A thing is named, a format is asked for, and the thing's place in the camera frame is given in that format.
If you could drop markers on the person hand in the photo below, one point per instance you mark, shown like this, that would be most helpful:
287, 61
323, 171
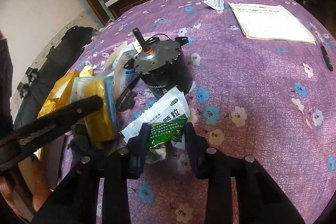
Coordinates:
25, 188

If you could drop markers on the black leather sofa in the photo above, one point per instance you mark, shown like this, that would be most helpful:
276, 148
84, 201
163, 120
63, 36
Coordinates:
41, 81

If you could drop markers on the purple floral tablecloth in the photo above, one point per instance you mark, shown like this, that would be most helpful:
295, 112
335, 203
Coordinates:
271, 99

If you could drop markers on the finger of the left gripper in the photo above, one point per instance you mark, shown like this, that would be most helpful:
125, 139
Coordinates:
24, 141

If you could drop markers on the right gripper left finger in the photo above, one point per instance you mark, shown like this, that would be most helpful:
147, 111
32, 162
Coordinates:
75, 199

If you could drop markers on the blue white pouch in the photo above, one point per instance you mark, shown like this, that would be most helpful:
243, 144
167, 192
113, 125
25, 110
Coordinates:
123, 77

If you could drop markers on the white paper stack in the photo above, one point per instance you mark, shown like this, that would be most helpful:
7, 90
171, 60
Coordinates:
265, 22

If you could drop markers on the green white medicine packet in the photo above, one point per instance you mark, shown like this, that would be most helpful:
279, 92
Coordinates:
167, 118

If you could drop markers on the black pen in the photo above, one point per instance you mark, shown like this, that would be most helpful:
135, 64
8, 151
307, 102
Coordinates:
325, 55

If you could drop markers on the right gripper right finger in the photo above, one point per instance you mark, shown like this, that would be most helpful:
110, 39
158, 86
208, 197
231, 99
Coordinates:
260, 199

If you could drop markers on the yellow snack bag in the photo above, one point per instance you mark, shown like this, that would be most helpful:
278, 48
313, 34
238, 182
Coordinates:
71, 88

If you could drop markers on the small white sachet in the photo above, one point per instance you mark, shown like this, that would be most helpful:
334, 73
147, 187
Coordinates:
215, 4

